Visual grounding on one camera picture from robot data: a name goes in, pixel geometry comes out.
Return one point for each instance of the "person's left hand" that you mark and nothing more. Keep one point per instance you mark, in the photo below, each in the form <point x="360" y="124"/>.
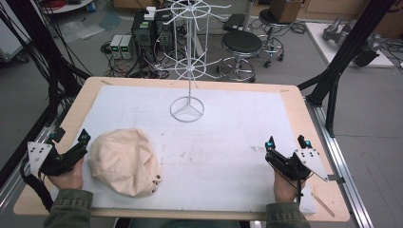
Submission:
<point x="69" y="179"/>

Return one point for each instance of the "thin wooden stick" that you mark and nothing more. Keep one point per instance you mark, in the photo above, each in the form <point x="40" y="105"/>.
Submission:
<point x="323" y="205"/>

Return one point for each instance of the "person's right hand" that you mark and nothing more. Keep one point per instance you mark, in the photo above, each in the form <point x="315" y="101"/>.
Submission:
<point x="285" y="188"/>

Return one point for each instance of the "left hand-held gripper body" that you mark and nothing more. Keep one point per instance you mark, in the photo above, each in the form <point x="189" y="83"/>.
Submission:
<point x="65" y="161"/>

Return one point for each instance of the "flat black case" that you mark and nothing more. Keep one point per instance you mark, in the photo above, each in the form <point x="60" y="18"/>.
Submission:
<point x="234" y="22"/>

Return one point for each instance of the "grey bench power supply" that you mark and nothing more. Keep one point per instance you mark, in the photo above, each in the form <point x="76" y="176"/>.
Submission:
<point x="126" y="46"/>
<point x="116" y="46"/>

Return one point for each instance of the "aluminium rail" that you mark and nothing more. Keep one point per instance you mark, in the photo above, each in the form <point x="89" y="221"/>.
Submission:
<point x="342" y="164"/>
<point x="12" y="186"/>

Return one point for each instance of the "brown cardboard box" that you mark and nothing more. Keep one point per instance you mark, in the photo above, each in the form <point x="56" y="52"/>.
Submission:
<point x="286" y="9"/>

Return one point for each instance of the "small black round stool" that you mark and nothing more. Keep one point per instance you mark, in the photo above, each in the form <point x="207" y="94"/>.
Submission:
<point x="269" y="19"/>

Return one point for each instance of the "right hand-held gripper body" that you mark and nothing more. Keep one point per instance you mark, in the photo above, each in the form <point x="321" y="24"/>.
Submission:
<point x="286" y="166"/>

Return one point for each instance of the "black computer tower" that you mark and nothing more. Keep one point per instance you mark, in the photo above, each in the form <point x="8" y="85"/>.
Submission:
<point x="143" y="34"/>

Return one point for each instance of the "white board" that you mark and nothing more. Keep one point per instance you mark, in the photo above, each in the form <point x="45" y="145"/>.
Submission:
<point x="320" y="41"/>

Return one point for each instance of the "beige cloth cap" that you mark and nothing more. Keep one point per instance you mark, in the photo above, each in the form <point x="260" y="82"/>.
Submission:
<point x="123" y="161"/>

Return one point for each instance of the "white foam mat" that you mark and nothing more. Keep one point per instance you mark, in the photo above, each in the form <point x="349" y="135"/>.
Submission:
<point x="221" y="152"/>

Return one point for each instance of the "black metal frame post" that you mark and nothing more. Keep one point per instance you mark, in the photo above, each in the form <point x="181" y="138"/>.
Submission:
<point x="345" y="53"/>
<point x="47" y="53"/>

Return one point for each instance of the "large black round stool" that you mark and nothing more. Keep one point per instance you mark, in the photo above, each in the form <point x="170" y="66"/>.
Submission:
<point x="241" y="42"/>

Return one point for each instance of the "white power strip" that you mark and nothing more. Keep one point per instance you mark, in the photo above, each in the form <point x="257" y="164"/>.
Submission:
<point x="150" y="13"/>

